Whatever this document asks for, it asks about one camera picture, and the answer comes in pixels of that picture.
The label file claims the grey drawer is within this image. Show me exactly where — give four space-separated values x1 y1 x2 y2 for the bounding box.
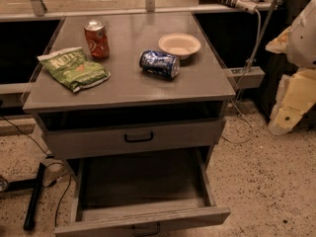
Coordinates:
55 148 230 237
42 118 225 159

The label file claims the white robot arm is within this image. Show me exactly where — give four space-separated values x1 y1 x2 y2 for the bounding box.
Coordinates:
266 0 316 135

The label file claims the grey drawer cabinet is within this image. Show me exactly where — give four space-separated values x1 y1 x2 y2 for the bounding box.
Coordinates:
21 11 237 215

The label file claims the white paper bowl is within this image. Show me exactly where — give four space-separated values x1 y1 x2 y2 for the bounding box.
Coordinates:
158 34 201 59

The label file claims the blue soda can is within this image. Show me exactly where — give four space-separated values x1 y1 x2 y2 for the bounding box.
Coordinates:
139 50 180 79

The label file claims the red soda can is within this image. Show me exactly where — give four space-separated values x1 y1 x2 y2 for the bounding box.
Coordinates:
84 20 110 58

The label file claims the green chip bag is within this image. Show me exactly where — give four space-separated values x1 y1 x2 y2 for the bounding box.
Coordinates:
38 47 111 93

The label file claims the black floor stand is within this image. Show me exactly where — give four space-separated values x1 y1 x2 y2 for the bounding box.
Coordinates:
0 162 47 231

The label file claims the grey side bracket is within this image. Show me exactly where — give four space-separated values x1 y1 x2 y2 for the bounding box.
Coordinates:
224 66 265 90

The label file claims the white cable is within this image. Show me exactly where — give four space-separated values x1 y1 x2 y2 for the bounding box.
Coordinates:
222 9 263 145

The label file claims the black cable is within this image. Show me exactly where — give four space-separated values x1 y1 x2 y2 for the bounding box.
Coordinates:
0 115 73 229

